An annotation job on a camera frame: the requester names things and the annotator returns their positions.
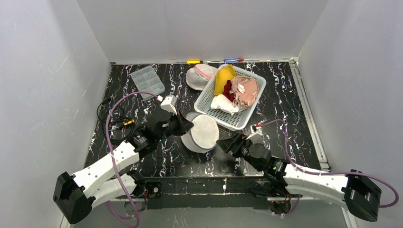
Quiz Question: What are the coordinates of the black base frame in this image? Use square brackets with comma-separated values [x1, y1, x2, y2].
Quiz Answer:
[132, 177, 296, 214]

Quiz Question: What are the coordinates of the white mesh bag blue zipper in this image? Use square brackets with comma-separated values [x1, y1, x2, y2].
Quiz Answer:
[181, 112, 220, 154]

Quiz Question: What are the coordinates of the white bra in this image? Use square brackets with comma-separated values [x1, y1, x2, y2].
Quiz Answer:
[210, 95, 248, 116]

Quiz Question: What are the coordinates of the yellow bra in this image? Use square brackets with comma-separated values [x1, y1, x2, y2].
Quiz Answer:
[213, 65, 237, 96]

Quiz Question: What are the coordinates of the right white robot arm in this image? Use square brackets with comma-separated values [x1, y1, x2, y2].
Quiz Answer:
[216, 133, 382, 222]

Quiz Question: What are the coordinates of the aluminium side rail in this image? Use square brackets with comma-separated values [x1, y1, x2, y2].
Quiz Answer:
[288, 57, 360, 228]

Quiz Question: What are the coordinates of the black coiled cable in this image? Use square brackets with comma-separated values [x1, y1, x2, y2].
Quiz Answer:
[96, 98, 137, 146]

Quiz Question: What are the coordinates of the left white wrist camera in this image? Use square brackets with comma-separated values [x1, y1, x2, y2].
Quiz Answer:
[160, 95, 177, 115]

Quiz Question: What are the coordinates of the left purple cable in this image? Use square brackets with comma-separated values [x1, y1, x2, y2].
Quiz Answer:
[105, 91, 163, 228]

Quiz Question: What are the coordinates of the white plastic basket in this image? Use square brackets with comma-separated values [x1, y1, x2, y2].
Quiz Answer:
[194, 66, 267, 131]

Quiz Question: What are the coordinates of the clear plastic organizer box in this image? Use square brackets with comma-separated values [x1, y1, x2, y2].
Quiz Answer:
[129, 66, 165, 95]

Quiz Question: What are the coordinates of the beige pink bra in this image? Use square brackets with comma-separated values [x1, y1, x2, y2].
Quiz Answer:
[230, 76, 259, 107]

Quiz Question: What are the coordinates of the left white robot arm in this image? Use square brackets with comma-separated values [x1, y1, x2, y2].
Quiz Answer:
[53, 111, 194, 224]

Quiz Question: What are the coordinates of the red bra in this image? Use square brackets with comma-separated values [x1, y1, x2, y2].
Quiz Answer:
[222, 80, 235, 102]

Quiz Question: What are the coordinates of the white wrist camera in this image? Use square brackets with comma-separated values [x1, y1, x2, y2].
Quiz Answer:
[247, 124, 263, 143]
[160, 95, 177, 115]

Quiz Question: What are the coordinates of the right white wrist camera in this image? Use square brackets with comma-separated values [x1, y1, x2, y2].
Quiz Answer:
[247, 124, 263, 143]

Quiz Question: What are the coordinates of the white mesh bag pink zipper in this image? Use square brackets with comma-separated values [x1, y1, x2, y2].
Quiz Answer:
[185, 64, 218, 91]

